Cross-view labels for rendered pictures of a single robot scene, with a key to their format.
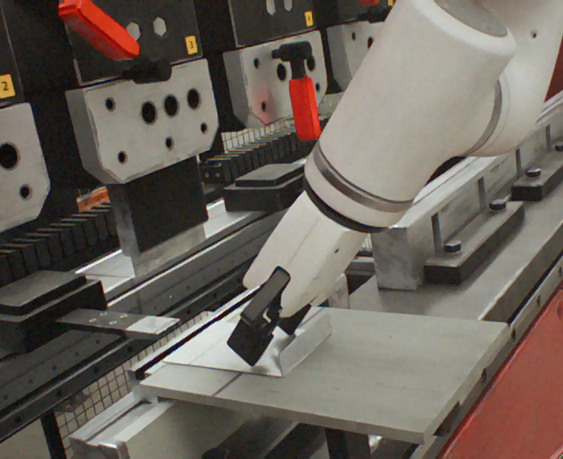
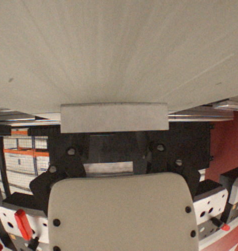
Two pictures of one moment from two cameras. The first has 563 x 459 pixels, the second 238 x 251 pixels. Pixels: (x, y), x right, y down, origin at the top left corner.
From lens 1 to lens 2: 0.64 m
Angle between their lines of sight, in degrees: 62
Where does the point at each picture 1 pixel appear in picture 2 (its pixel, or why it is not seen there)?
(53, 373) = not seen: hidden behind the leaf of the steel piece
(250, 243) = (7, 114)
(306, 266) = (195, 241)
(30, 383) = not seen: hidden behind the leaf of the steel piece
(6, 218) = (200, 202)
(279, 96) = (33, 223)
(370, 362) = (130, 64)
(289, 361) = (155, 114)
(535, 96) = not seen: outside the picture
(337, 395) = (234, 83)
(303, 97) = (28, 233)
